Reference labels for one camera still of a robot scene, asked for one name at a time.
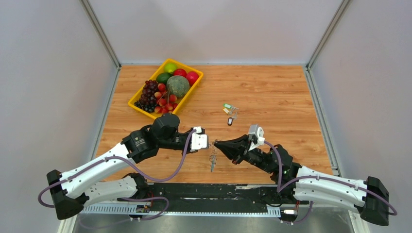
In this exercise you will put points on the pink red fruit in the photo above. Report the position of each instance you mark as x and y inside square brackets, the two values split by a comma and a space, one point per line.
[192, 77]

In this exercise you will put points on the light green apple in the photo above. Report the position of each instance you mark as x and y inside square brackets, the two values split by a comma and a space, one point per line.
[170, 68]

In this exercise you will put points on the red apple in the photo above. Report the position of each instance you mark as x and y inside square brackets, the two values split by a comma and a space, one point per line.
[180, 72]

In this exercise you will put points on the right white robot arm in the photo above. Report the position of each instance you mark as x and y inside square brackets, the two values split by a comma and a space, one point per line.
[297, 183]

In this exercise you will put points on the dark purple grape bunch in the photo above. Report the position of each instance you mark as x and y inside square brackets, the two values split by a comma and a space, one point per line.
[147, 100]

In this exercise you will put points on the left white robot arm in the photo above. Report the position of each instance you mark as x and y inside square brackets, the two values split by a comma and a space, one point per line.
[114, 175]

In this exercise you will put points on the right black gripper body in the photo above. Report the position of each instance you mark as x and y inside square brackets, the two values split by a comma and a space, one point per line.
[256, 157]

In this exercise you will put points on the dark green lime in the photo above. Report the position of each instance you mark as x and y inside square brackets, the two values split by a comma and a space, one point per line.
[163, 77]

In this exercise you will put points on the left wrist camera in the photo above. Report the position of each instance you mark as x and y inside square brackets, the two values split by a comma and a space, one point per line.
[198, 138]

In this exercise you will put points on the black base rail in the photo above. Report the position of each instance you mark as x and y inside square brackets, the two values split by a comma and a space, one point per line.
[200, 199]

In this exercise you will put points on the black tag key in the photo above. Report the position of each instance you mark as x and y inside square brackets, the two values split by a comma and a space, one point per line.
[231, 120]

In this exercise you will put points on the red lychee cluster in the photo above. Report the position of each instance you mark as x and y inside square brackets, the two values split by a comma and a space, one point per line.
[165, 101]

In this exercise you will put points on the green tag key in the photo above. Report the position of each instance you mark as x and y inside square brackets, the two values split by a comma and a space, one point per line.
[229, 106]

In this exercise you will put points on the green netted melon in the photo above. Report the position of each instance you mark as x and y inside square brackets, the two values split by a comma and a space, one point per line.
[178, 85]

